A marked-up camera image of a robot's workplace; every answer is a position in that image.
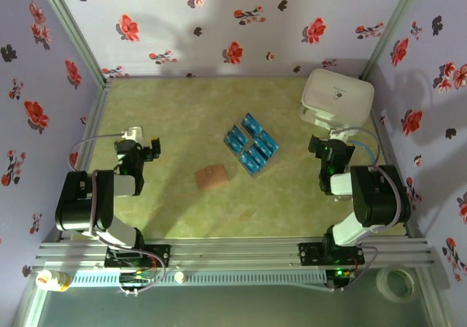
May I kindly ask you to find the tan leather card holder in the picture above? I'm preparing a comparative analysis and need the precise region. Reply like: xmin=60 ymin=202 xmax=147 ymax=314
xmin=194 ymin=163 xmax=229 ymax=191

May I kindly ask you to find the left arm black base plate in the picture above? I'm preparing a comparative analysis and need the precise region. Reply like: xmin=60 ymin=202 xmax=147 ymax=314
xmin=104 ymin=244 xmax=171 ymax=269

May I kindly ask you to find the white bottle yellow cap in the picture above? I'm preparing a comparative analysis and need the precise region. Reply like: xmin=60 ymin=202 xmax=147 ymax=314
xmin=35 ymin=269 xmax=72 ymax=293

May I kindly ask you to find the aluminium side rail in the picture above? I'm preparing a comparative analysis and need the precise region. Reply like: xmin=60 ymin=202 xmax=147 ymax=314
xmin=370 ymin=107 xmax=428 ymax=239
xmin=60 ymin=80 xmax=112 ymax=240

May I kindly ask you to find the clear tape roll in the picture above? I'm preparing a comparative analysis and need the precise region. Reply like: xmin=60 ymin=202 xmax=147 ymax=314
xmin=375 ymin=263 xmax=420 ymax=304

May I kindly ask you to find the aluminium mounting rail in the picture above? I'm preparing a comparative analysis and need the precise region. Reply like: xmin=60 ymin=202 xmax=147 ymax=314
xmin=31 ymin=236 xmax=437 ymax=272

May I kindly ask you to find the perforated grey cable tray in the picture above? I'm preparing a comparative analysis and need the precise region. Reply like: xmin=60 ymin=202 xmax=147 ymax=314
xmin=71 ymin=270 xmax=328 ymax=288

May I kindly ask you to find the aluminium frame leg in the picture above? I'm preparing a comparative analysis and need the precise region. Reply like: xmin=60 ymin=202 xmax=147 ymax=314
xmin=415 ymin=268 xmax=452 ymax=327
xmin=10 ymin=286 xmax=48 ymax=327

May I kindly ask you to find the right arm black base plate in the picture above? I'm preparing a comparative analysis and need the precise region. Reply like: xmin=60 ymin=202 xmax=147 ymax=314
xmin=298 ymin=242 xmax=366 ymax=266

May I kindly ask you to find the white zip pouch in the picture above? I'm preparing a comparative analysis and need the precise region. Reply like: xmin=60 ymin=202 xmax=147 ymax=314
xmin=297 ymin=67 xmax=376 ymax=137

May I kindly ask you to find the aluminium corner post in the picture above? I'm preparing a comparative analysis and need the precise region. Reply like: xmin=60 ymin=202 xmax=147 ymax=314
xmin=34 ymin=0 xmax=110 ymax=87
xmin=359 ymin=0 xmax=426 ymax=82

